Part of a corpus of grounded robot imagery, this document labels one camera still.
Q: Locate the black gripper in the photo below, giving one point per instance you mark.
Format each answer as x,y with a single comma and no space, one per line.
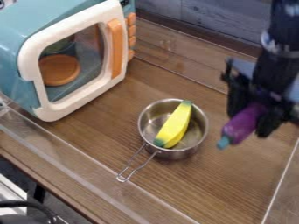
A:
268,81

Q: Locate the blue toy microwave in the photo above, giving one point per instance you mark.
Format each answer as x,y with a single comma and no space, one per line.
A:
65,52

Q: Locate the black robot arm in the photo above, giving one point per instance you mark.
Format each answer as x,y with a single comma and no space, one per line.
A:
280,39

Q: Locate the yellow toy banana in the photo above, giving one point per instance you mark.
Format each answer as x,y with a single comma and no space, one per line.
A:
176,126

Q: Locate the purple toy eggplant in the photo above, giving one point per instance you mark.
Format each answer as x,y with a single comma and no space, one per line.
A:
241,125

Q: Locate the silver pot with wire handle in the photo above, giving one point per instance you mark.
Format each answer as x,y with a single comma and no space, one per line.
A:
150,122

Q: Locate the clear acrylic barrier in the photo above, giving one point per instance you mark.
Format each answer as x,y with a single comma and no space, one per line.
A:
88,155

